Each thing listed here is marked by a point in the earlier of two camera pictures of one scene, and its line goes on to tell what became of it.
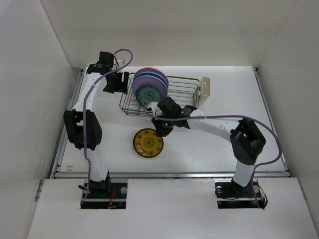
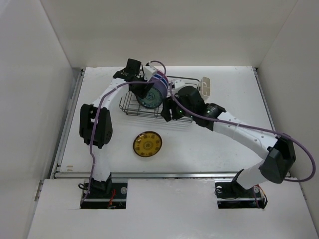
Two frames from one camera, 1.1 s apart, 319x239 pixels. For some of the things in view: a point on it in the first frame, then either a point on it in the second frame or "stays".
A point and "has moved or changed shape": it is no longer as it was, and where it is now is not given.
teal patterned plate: x=147 y=94 stays
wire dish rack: x=186 y=91 stays
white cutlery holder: x=205 y=89 stays
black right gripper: x=161 y=131 -> x=168 y=103
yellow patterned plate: x=147 y=144 has moved or changed shape
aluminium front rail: x=172 y=176 stays
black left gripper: x=121 y=86 -> x=141 y=93
